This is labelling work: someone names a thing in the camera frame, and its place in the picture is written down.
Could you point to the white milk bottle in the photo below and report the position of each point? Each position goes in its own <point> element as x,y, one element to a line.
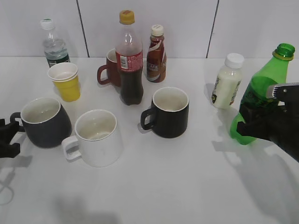
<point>228,81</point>

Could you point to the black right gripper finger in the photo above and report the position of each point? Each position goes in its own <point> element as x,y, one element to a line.
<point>8,131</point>

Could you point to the gray ceramic mug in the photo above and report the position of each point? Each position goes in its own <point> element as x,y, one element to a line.
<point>45,121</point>

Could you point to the white ceramic mug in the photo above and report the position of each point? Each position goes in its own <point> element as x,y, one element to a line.
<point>97,139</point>

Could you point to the brown coffee drink bottle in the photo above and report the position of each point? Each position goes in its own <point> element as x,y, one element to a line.
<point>156,56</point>

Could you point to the black ceramic mug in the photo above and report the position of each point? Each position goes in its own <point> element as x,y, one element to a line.
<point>168,114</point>

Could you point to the clear water bottle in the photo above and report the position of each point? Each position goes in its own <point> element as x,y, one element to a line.
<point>55,49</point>

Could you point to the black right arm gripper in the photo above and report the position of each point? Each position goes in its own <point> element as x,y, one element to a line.
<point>281,125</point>

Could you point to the yellow paper cup stack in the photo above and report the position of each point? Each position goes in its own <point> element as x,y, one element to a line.
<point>65,78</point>

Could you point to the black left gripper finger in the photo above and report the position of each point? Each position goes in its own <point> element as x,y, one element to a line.
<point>9,151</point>

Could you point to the green sprite bottle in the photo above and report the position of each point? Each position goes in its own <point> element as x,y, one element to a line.
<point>254,103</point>

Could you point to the cola bottle yellow cap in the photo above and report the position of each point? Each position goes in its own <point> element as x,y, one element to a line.
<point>129,59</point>

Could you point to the dark red ceramic mug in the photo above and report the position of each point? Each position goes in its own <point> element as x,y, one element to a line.
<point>111,69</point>

